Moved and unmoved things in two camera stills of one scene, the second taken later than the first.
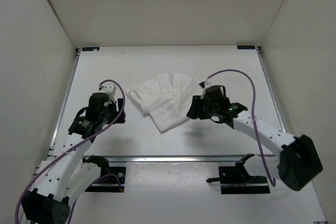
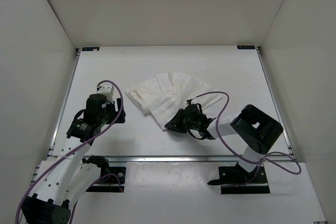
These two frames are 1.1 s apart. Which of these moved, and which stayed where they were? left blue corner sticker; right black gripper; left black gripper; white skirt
Moved: right black gripper
Stayed: white skirt; left blue corner sticker; left black gripper
